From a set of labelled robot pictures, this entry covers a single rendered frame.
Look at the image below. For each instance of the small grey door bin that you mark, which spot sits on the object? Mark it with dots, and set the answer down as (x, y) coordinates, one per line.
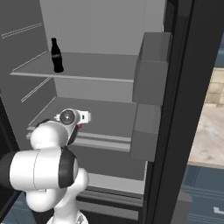
(145, 137)

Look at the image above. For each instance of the blue cabinet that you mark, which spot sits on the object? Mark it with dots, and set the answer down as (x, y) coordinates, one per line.
(14, 214)

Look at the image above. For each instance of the grey fridge drawer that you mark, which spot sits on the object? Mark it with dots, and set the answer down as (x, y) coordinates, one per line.
(116, 189)

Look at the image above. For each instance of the large grey door bin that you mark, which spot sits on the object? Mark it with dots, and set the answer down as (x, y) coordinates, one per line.
(150, 78)

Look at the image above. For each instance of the black fridge with grey inside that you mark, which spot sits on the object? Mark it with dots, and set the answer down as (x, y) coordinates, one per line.
(96, 26)

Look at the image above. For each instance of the grey fridge shelf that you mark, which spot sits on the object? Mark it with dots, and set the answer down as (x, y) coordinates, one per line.
(93, 67)
(110, 122)

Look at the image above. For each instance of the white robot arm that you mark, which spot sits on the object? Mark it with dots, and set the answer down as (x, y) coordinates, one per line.
(43, 172)

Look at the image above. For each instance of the red soda can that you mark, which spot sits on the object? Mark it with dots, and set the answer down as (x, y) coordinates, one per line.
(79, 126)

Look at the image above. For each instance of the black fridge door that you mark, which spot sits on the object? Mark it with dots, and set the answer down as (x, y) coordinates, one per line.
(186, 96)

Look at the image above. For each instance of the black cola bottle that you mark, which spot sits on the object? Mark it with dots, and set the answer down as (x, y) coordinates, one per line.
(57, 59)

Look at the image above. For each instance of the blue counter cabinets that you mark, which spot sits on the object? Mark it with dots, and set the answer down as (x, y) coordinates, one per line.
(207, 189)

